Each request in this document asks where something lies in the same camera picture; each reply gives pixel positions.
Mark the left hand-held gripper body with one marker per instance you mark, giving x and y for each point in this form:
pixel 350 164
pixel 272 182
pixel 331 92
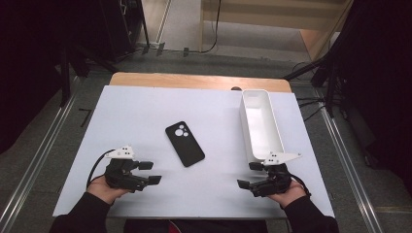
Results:
pixel 121 174

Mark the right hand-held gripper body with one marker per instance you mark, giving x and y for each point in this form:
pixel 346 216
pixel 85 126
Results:
pixel 275 179

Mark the white plastic bin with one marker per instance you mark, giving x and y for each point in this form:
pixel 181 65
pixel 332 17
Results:
pixel 262 129

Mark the black phone case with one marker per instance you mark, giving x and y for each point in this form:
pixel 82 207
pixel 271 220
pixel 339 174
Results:
pixel 186 149

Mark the person's right hand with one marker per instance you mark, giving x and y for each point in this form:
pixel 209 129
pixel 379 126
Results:
pixel 290 195

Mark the person's left hand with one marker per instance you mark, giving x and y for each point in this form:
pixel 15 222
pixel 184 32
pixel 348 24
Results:
pixel 102 191

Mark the white table board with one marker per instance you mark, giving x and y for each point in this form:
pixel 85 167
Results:
pixel 129 123

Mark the person's dark clothing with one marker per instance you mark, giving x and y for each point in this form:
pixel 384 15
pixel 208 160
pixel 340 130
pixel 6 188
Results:
pixel 210 227

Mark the wooden table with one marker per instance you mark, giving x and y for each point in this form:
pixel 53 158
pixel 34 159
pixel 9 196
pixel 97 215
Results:
pixel 194 81

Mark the black tripod stand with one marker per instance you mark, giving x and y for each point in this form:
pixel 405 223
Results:
pixel 330 90

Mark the black metal stand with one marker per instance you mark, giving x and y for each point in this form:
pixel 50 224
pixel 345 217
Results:
pixel 65 84

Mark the dark curtain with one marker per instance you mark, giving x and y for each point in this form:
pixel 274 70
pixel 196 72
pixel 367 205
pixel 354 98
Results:
pixel 382 81
pixel 29 64

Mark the metal floor rail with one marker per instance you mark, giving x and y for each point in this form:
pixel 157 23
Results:
pixel 32 161
pixel 350 158

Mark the black floor bracket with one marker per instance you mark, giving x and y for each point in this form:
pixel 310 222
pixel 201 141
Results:
pixel 186 52
pixel 160 48
pixel 145 49

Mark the light wooden frame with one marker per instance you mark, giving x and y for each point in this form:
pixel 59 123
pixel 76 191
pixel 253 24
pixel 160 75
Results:
pixel 259 21

